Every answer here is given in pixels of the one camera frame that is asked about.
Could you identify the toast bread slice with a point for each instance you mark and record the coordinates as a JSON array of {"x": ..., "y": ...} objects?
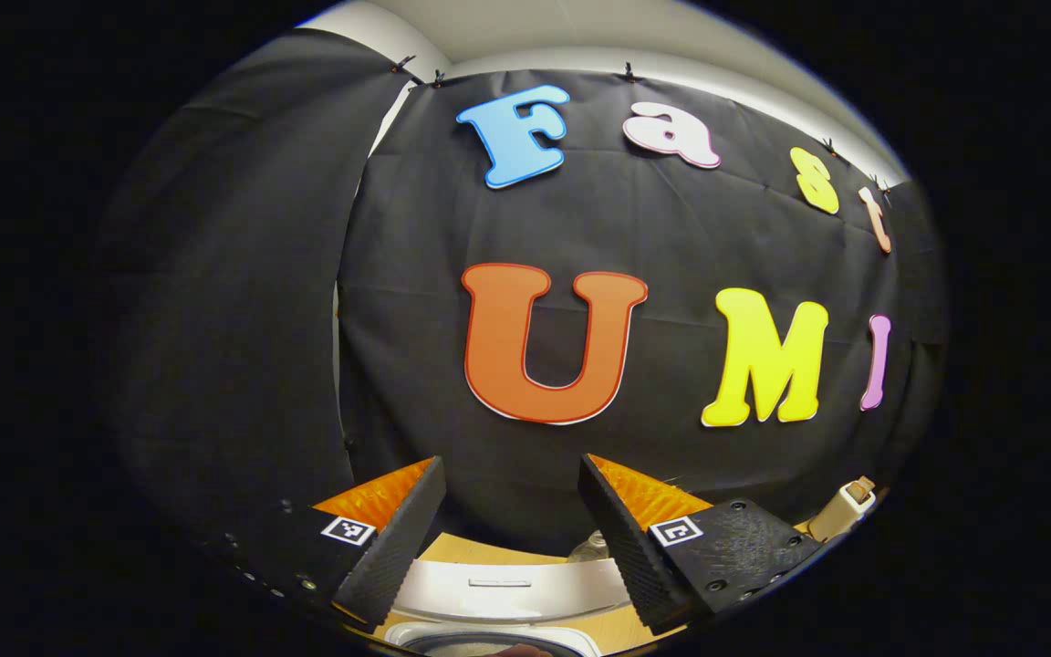
[{"x": 863, "y": 485}]

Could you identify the white toaster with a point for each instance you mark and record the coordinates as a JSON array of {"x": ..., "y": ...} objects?
[{"x": 834, "y": 516}]

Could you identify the clear plastic water bottle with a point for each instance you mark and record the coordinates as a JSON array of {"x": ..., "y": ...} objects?
[{"x": 591, "y": 547}]

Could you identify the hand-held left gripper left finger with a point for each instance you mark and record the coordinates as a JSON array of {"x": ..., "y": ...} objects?
[{"x": 393, "y": 547}]

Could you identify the white rice cooker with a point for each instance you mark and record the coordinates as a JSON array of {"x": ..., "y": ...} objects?
[{"x": 507, "y": 589}]

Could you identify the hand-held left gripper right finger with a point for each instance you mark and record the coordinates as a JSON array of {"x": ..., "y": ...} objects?
[{"x": 635, "y": 547}]

